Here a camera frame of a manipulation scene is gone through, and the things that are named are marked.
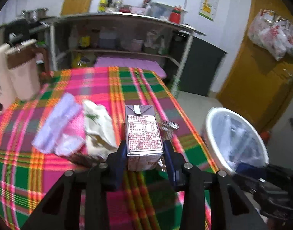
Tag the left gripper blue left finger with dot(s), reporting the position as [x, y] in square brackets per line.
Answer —
[117, 162]

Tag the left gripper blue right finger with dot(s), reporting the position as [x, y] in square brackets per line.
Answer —
[174, 162]

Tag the white printed plastic bag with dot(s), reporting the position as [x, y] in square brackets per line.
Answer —
[100, 137]

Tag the purple milk carton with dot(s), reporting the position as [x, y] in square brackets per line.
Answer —
[143, 139]

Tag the clear plastic lid wrapper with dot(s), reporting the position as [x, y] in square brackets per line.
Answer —
[69, 142]

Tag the purple bubble wrap roll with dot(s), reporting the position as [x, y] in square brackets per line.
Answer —
[63, 112]

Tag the white round trash bin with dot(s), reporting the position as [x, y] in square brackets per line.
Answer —
[235, 141]

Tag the metal kitchen shelf rack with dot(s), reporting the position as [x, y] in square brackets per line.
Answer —
[138, 36]

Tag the translucent white bin liner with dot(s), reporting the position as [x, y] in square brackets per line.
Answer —
[237, 141]

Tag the pink plaid tablecloth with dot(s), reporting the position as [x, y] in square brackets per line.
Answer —
[27, 174]

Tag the pink lidded storage box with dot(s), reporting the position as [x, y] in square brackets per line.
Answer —
[130, 62]

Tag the yellow wooden door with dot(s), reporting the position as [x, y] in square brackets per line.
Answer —
[258, 87]

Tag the black panel appliance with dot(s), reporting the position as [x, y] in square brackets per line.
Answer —
[200, 68]

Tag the blue liquid jug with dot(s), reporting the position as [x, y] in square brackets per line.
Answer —
[107, 38]

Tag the red kettle thermos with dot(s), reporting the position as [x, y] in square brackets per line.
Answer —
[175, 16]

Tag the clear plastic storage container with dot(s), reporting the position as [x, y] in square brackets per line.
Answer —
[160, 11]

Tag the plastic bags on door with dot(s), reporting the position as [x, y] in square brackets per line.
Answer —
[273, 33]

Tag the clear oil bottle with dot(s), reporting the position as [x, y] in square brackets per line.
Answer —
[118, 4]

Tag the green sauce bottle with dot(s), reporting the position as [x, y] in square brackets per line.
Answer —
[102, 5]

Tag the steel cooking pot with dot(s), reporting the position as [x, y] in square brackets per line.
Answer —
[34, 15]

